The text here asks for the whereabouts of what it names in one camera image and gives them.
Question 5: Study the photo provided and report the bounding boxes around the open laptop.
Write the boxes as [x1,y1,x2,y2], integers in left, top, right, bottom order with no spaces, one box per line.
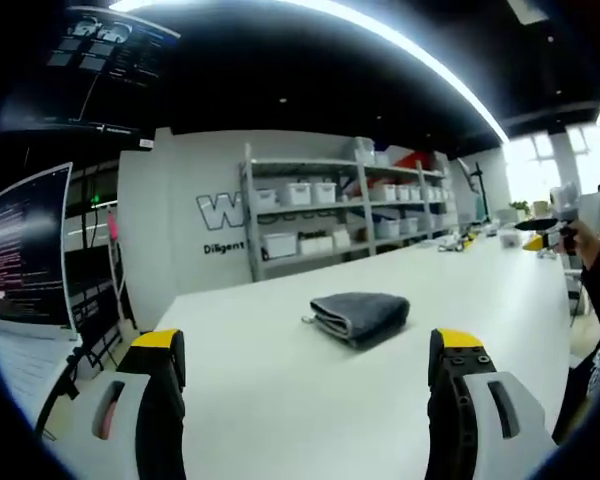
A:
[0,161,84,431]

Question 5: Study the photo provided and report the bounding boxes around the black laptop cable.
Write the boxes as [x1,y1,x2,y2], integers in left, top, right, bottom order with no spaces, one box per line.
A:
[33,344,89,442]

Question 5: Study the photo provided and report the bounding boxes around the ceiling light strip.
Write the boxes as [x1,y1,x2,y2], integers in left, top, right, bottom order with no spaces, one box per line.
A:
[108,0,512,145]

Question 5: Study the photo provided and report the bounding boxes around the black tripod stand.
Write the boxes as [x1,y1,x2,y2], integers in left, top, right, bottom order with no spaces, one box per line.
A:
[467,160,490,227]

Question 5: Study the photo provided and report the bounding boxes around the grey towel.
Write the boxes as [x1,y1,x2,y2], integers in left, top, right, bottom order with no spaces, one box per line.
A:
[302,292,411,349]

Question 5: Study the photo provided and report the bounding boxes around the white stand with pink clip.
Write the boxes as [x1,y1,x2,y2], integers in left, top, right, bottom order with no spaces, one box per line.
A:
[104,203,131,331]

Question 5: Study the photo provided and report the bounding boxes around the person's dark clothing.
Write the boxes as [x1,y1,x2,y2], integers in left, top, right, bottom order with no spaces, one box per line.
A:
[551,333,600,447]

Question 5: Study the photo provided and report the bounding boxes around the person's right hand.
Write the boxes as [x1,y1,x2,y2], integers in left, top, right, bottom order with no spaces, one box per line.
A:
[561,218,600,270]

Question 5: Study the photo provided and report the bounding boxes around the wall-mounted dark monitor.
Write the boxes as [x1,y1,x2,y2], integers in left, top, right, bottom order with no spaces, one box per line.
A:
[0,4,182,137]

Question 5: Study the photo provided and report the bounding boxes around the grey metal shelving unit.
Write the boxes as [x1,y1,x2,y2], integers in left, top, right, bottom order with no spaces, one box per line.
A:
[238,141,462,283]

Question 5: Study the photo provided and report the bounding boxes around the rows of white storage boxes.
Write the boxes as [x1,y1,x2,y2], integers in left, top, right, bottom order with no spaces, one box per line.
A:
[257,149,459,259]

